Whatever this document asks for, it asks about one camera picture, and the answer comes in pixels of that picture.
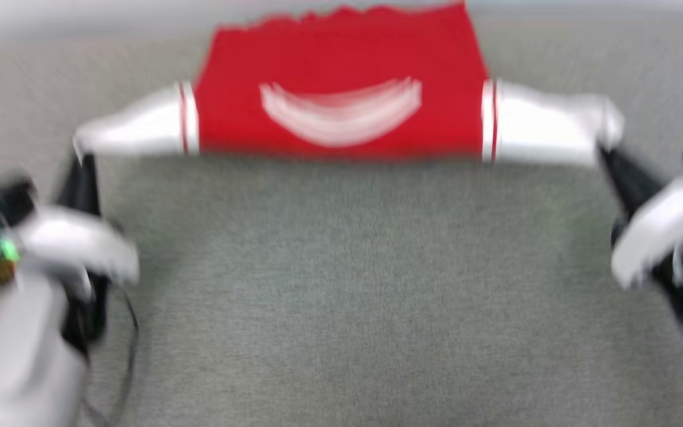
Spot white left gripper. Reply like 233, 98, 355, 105
14, 149, 142, 288

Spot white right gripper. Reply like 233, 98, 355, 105
598, 145, 683, 290

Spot red shirt with white sleeves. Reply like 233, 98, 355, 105
72, 2, 625, 168

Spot grey fabric sofa cushion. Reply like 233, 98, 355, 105
0, 12, 683, 427

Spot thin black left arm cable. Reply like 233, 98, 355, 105
81, 285, 142, 427

